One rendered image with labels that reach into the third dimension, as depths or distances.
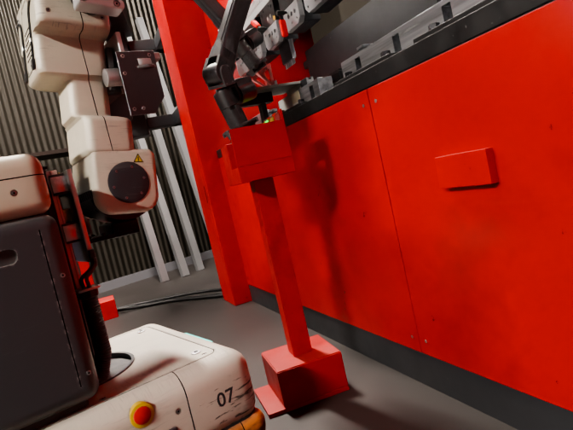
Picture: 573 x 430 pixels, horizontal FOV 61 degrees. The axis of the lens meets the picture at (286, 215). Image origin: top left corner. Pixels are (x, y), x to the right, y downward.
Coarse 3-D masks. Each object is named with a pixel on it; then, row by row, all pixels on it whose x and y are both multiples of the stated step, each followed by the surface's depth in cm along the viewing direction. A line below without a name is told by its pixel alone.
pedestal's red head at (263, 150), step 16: (240, 128) 134; (256, 128) 135; (272, 128) 137; (240, 144) 134; (256, 144) 135; (272, 144) 137; (288, 144) 138; (224, 160) 151; (240, 160) 134; (256, 160) 135; (272, 160) 137; (288, 160) 138; (240, 176) 134; (256, 176) 135; (272, 176) 137
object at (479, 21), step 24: (504, 0) 85; (528, 0) 81; (552, 0) 77; (456, 24) 96; (480, 24) 91; (408, 48) 110; (432, 48) 103; (384, 72) 120; (336, 96) 143; (288, 120) 177
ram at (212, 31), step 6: (222, 0) 240; (228, 0) 233; (252, 0) 207; (264, 0) 197; (258, 6) 203; (204, 12) 270; (252, 12) 210; (258, 12) 205; (252, 18) 212; (210, 24) 265; (246, 24) 219; (210, 30) 268; (216, 30) 259; (210, 36) 270; (216, 36) 261
